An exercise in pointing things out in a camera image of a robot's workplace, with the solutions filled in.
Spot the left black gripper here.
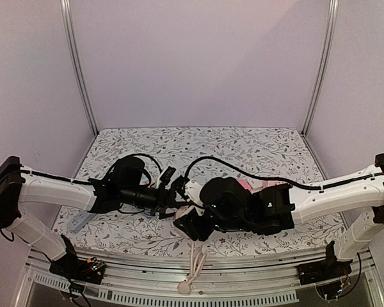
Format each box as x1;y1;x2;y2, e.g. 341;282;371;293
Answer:
120;184;191;221

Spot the pink plug adapter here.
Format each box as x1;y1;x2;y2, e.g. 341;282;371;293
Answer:
237;179;253;191

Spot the white square plug adapter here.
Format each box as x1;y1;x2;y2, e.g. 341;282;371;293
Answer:
248;178;263;189

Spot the pink round plug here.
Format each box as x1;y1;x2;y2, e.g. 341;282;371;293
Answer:
177;279;192;294

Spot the grey-blue power strip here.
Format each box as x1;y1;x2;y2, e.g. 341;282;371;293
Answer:
67;210;96;234

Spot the white cartoon cube adapter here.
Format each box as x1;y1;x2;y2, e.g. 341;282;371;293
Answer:
174;205;196;220

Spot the white power strip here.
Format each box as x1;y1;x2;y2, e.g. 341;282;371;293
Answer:
140;169;152;187

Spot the pink cube socket adapter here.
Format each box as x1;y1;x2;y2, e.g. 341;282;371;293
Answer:
261;180;285;189

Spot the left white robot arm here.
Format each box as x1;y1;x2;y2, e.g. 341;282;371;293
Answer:
0;155;187;278

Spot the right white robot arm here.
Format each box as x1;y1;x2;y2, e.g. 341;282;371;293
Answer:
173;153;384;279

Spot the aluminium front rail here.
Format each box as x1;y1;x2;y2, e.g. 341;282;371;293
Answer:
15;248;384;306

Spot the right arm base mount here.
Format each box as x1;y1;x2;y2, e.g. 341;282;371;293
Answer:
296;240;353;285

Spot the right aluminium frame post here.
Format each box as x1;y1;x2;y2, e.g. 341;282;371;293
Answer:
301;0;339;138

